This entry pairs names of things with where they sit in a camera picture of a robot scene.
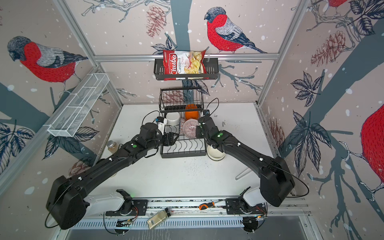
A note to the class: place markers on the orange handled screwdriver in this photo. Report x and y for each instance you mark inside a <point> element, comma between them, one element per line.
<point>207,205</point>

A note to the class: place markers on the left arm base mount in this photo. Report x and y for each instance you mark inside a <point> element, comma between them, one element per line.
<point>129,206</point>

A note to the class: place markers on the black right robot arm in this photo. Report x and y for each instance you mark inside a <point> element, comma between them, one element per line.
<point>276,180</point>

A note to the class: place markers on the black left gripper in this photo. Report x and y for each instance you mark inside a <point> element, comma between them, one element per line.
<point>167,135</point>

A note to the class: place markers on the red cassava chips bag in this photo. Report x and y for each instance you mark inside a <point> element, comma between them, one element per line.
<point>183,62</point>

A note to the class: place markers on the beige electronic box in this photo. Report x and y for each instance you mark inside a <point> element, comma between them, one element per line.
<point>158,218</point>

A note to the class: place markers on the small jar with brown contents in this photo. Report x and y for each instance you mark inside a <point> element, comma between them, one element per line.
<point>112,146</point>

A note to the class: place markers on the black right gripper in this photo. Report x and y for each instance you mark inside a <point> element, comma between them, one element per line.
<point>197,131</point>

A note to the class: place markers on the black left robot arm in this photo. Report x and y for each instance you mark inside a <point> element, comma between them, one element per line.
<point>66,202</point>

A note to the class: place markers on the white ceramic bowl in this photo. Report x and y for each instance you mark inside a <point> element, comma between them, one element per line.
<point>173,119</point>

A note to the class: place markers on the black wall basket shelf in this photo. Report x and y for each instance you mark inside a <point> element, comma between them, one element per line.
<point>207,69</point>

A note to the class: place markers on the white wire wall shelf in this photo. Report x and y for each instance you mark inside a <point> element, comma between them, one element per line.
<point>72,116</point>

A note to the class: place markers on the orange glass bowl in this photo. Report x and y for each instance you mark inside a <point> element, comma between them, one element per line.
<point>192,112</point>

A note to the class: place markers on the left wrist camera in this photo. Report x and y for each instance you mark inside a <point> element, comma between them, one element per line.
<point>161,122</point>

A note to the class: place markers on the striped patterned bowl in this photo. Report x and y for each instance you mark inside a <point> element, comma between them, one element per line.
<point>189,128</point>

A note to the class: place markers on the black wire dish rack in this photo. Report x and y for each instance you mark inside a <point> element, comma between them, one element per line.
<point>175,100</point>

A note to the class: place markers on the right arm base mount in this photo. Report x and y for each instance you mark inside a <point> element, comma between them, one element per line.
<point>240,206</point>

